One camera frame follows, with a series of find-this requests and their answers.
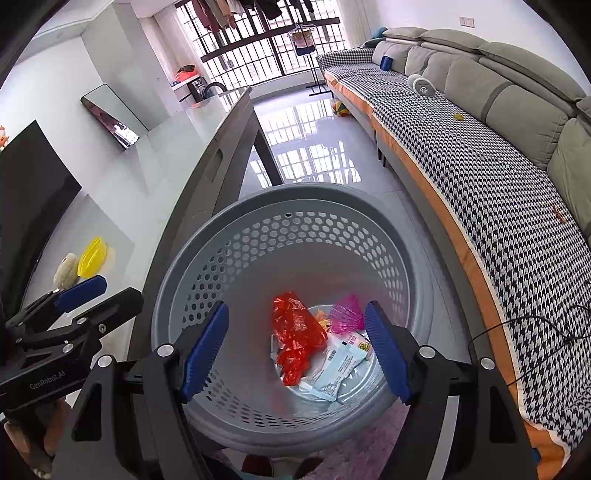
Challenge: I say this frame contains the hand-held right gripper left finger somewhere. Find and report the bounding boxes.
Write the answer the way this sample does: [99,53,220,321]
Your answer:
[60,301,230,480]

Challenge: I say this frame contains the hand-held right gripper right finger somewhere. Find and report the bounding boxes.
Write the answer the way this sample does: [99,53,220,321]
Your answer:
[364,300,539,480]

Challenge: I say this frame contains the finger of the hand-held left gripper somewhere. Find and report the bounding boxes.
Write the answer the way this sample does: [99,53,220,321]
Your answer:
[18,287,145,357]
[4,275,108,337]

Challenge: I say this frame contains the beige fuzzy ball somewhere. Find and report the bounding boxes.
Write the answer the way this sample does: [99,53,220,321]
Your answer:
[53,253,81,289]

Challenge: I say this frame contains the blue white snack packet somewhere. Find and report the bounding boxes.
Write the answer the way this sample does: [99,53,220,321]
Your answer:
[299,344,366,402]

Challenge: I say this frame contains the pink plastic scoop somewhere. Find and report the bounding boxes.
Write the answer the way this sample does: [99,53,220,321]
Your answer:
[329,294,366,336]

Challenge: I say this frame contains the red plastic bag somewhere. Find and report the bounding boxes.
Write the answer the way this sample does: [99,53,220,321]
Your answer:
[271,292,329,387]

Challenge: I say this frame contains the grey perforated trash basket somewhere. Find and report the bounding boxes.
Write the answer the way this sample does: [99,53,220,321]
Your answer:
[151,182,435,457]

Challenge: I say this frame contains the person's left hand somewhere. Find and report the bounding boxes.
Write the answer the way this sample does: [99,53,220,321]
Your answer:
[4,399,70,478]

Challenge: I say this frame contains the yellow plastic dish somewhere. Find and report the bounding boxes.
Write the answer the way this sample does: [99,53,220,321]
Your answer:
[77,237,108,278]

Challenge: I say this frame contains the black television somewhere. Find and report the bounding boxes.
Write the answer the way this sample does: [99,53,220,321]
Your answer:
[0,120,83,319]

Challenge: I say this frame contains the grey glossy long table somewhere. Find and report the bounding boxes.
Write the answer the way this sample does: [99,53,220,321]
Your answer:
[18,85,283,370]

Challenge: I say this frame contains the grey sofa with houndstooth cover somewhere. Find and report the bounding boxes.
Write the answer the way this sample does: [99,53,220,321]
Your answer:
[318,49,591,480]

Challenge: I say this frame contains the washing machine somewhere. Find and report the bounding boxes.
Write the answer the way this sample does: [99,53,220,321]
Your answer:
[188,78,228,104]

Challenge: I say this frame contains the white round device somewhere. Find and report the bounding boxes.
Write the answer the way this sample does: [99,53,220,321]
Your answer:
[407,75,437,97]

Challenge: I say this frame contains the black clothes rack stand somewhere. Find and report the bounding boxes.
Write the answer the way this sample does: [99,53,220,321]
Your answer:
[286,22,336,97]

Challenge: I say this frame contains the dark window grille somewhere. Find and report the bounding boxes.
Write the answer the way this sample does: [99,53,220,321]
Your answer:
[175,0,345,86]

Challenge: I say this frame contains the row of hanging clothes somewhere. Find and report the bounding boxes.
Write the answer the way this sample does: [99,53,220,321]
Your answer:
[189,0,315,34]

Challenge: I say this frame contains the small beige garment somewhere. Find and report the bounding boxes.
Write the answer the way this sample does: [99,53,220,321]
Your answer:
[292,28,317,51]

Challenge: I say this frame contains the black cable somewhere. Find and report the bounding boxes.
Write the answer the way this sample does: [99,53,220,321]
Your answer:
[468,305,591,389]

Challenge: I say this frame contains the leaning wall mirror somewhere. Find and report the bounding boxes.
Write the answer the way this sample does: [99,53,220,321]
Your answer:
[81,84,151,150]

